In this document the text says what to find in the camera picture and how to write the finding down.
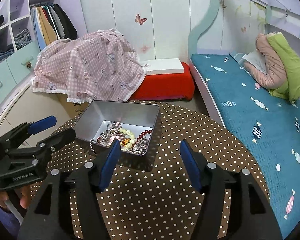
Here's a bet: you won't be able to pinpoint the pink charm pendant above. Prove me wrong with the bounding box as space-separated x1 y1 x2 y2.
107 121 122 139

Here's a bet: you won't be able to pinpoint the red bead bracelet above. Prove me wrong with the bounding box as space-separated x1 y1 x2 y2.
135 128 153 143

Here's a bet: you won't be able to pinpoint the purple sleeve left forearm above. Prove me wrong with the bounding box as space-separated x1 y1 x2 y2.
0 207 20 239

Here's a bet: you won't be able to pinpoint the left hand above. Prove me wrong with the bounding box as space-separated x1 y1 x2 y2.
0 185 31 211

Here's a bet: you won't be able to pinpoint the cardboard box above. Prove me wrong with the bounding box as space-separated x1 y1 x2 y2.
56 94 89 118

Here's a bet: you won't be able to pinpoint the silver metal tin box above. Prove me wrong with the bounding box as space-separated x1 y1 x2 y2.
73 100 160 156

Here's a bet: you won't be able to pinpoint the brown polka dot tablecloth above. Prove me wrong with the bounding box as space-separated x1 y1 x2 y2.
29 100 271 240

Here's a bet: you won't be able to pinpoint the teal drawer cabinet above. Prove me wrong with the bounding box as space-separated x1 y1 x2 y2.
0 41 40 104

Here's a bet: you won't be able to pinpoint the pinecone drawer ornament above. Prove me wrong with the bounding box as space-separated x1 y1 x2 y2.
26 62 32 69

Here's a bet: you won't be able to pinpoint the red storage ottoman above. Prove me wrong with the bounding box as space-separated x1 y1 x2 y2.
129 62 195 101

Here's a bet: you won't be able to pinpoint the folded jeans stack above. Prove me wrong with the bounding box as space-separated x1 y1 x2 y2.
0 44 14 62

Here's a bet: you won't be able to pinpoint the teal bed mattress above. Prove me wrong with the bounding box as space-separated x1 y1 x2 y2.
191 54 300 237

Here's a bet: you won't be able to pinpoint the pink checkered cloth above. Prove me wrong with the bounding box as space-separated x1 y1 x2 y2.
31 29 147 104

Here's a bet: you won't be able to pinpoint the white flat box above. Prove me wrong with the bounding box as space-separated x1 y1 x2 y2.
141 58 184 75

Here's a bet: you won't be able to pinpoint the hanging clothes row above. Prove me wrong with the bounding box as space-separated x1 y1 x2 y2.
30 3 78 51

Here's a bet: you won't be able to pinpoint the lilac wardrobe shelf unit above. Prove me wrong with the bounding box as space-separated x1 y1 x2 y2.
0 0 87 63

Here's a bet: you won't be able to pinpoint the pink padded jacket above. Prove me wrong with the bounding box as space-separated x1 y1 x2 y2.
244 33 287 89

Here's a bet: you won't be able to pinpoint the green quilt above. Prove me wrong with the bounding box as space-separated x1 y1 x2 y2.
266 32 300 104

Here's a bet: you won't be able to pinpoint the white wardrobe doors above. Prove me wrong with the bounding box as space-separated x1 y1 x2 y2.
81 0 203 62

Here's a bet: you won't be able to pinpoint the cream bead bracelet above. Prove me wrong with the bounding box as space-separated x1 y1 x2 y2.
118 127 137 151

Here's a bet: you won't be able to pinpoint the silver chain jewelry pile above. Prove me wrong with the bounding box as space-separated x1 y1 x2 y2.
89 121 152 155

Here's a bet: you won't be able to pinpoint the pink butterfly wall sticker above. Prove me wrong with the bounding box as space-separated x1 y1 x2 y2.
135 13 147 25

